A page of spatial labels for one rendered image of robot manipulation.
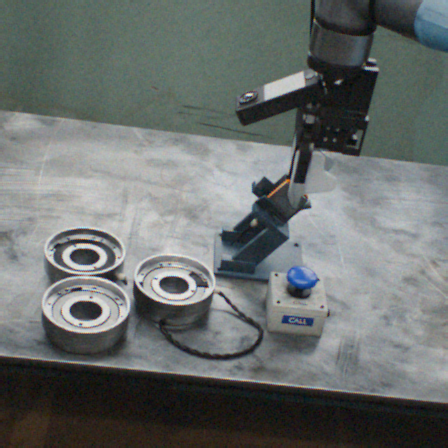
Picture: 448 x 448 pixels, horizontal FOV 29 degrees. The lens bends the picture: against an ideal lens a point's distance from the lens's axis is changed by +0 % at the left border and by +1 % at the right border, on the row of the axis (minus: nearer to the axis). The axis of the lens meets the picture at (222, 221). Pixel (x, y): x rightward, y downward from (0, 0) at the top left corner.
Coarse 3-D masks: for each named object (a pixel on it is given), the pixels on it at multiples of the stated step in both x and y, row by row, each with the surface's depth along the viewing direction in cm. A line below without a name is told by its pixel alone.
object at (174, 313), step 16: (160, 256) 113; (176, 256) 114; (144, 272) 112; (176, 272) 113; (208, 272) 112; (160, 288) 112; (176, 288) 113; (192, 288) 110; (144, 304) 107; (160, 304) 106; (176, 304) 106; (192, 304) 106; (208, 304) 109; (176, 320) 107; (192, 320) 109
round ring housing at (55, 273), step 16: (48, 240) 113; (64, 240) 115; (112, 240) 116; (48, 256) 110; (64, 256) 112; (80, 256) 115; (96, 256) 114; (48, 272) 110; (64, 272) 108; (96, 272) 108; (112, 272) 110
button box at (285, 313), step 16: (272, 272) 113; (272, 288) 110; (288, 288) 110; (320, 288) 112; (272, 304) 108; (288, 304) 108; (304, 304) 108; (320, 304) 109; (272, 320) 109; (288, 320) 109; (304, 320) 109; (320, 320) 109; (320, 336) 110
